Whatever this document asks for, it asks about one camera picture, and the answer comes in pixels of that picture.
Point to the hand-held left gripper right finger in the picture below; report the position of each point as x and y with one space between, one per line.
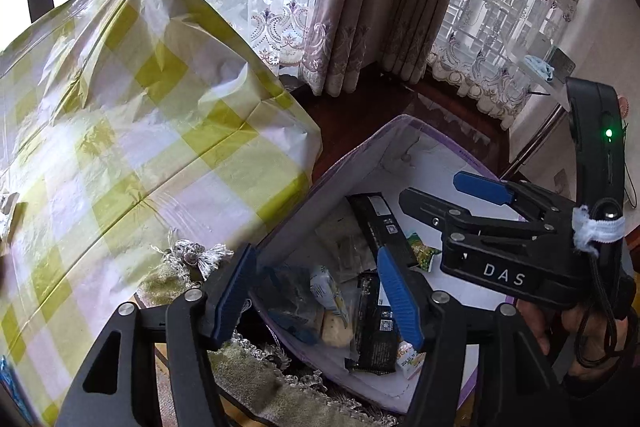
397 302

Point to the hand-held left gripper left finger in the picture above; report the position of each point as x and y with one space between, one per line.
232 302

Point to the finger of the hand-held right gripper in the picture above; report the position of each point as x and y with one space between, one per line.
425 204
480 188

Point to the dark printed snack packet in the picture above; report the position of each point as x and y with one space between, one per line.
372 327

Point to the white purple storage box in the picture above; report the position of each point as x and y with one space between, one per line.
425 157

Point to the long black snack box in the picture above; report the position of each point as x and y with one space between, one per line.
382 227

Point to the clear plastic snack bag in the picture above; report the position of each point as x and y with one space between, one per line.
290 302

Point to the white cookie packet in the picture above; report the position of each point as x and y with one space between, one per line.
337 329

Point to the person's right forearm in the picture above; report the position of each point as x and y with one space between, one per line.
610 399

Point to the person's right hand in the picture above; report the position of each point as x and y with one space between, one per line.
550 327

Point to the green snack packet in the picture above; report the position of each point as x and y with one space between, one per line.
422 252

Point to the small white snack packet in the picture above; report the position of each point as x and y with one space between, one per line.
410 359

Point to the clear snack packet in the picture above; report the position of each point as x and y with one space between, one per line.
345 242

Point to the glass side table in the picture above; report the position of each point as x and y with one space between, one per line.
535 127

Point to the white lace band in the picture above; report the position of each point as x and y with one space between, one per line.
597 227

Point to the blue face mask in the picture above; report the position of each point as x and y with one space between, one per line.
542 67

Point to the yellow white checked tablecloth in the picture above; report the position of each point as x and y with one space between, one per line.
125 132

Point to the white grey packet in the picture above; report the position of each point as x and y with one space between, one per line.
10 214

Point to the blue snack packet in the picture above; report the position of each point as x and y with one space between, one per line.
6 382

